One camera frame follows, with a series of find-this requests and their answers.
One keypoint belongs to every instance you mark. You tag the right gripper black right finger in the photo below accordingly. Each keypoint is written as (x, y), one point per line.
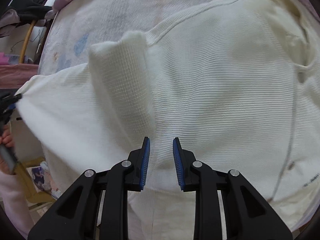
(225, 200)

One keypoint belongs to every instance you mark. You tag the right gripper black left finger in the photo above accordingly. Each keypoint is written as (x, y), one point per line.
(96, 200)

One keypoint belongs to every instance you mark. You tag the white knit sweater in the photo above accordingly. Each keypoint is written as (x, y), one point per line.
(237, 81)

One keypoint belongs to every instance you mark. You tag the pink left sleeve forearm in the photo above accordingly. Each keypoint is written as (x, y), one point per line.
(15, 203)

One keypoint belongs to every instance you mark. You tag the dark clothes pile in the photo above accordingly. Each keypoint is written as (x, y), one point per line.
(21, 12)

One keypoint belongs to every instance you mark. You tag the person's left hand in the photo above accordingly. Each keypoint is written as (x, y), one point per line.
(7, 141)

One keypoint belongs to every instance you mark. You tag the pink bedside cloth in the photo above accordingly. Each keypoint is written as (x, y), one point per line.
(13, 76)

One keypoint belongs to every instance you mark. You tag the printed paper clutter on floor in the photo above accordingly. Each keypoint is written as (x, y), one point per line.
(42, 179)

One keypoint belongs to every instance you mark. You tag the yellow curved pole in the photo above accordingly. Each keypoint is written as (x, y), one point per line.
(26, 41)

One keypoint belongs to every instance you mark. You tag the white patterned bed sheet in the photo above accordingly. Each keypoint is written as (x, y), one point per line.
(84, 23)

